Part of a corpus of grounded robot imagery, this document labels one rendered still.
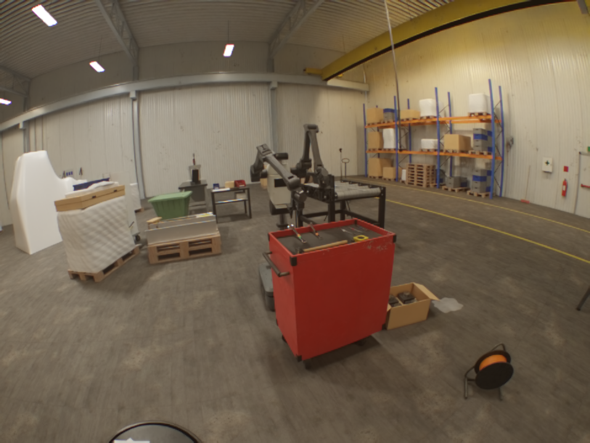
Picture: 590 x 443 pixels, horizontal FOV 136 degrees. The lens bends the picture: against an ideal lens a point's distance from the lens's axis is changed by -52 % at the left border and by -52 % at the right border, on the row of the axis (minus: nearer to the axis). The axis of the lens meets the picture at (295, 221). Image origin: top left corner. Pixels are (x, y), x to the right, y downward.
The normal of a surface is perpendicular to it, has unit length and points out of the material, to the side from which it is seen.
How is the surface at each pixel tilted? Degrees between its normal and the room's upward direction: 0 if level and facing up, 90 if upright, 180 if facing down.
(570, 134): 90
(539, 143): 90
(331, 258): 90
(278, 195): 90
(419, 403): 0
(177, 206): 106
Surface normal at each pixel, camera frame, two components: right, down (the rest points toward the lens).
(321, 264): 0.36, 0.23
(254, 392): -0.05, -0.96
